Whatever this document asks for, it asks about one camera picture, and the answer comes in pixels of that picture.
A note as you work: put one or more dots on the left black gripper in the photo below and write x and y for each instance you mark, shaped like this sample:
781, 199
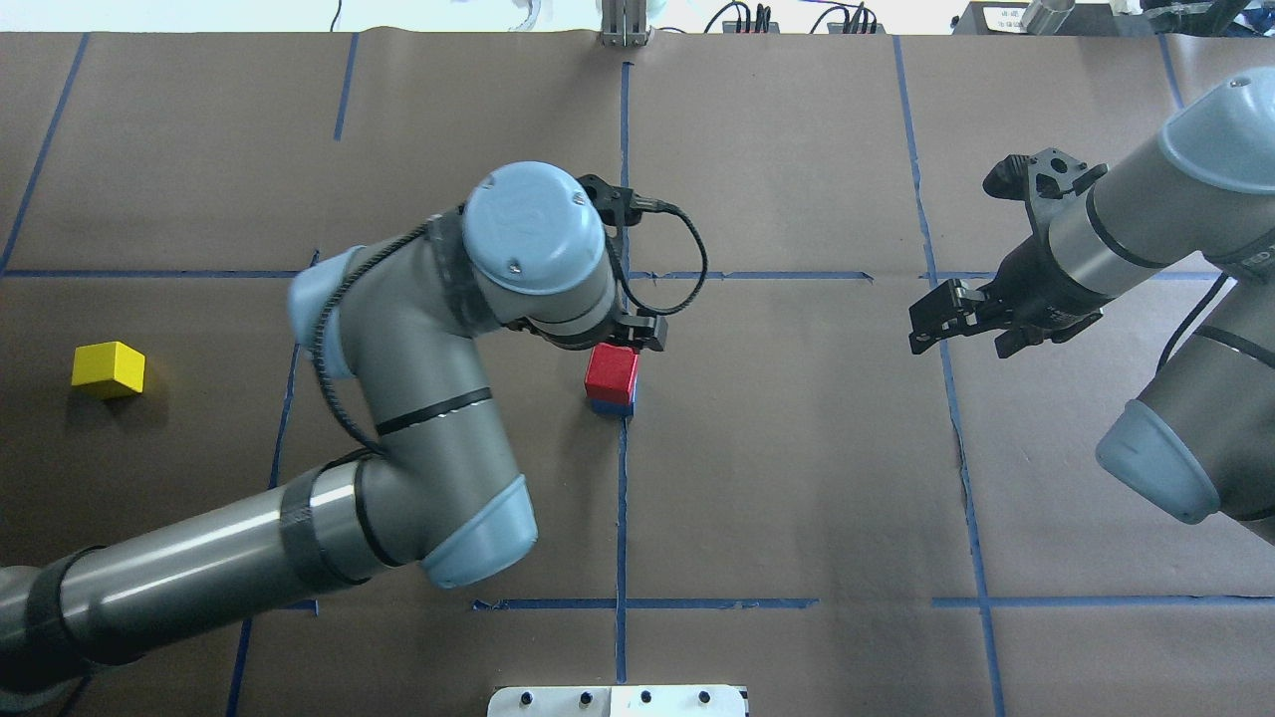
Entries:
642, 330

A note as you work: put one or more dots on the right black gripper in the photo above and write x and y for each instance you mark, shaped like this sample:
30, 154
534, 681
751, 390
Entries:
1028, 287

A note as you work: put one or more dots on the red wooden cube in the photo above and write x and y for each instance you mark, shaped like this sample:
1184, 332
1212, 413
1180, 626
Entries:
612, 374

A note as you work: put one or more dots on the blue wooden cube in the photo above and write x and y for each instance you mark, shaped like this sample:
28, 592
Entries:
621, 409

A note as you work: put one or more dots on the yellow wooden cube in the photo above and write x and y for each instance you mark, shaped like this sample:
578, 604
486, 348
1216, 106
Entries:
108, 371

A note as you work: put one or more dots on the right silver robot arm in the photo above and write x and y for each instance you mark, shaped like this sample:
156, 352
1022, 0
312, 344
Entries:
1196, 442

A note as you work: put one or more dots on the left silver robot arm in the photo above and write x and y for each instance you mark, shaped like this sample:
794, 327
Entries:
390, 329

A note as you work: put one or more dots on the black box under cylinder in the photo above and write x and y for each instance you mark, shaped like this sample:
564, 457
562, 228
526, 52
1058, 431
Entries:
1003, 18

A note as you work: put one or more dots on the metal cylinder weight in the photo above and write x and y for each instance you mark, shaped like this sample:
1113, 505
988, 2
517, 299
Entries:
1046, 17

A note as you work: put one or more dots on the far orange black adapter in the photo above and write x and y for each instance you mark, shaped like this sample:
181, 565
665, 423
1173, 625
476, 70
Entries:
742, 18

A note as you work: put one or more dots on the blue tape line right lengthwise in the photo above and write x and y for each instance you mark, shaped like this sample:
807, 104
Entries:
982, 601

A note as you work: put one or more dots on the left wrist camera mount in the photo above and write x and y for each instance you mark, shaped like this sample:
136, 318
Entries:
618, 206

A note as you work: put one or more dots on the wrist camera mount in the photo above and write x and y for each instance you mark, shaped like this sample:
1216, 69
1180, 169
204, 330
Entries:
618, 206
1045, 183

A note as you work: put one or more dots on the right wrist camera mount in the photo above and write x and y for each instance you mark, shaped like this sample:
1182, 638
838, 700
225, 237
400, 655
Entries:
1045, 183

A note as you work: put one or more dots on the aluminium frame post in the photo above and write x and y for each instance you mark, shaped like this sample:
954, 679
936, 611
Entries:
624, 23

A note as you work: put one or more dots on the white mast base plate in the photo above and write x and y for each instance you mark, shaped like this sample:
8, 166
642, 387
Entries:
621, 700

